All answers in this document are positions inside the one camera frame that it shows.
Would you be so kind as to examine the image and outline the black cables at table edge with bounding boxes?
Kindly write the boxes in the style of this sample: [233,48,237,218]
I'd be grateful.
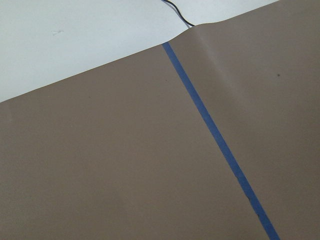
[161,0,195,28]

